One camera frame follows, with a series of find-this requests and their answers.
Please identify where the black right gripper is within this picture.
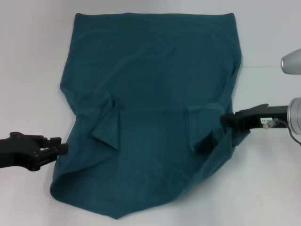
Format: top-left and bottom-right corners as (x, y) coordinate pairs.
(220, 103), (290, 132)

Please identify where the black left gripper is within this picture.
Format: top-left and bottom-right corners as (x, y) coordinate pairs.
(0, 132), (70, 172)

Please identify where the blue shirt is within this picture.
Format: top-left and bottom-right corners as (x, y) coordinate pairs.
(49, 12), (251, 220)

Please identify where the right arm cable with plug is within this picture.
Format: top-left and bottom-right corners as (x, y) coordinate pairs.
(269, 117), (301, 146)

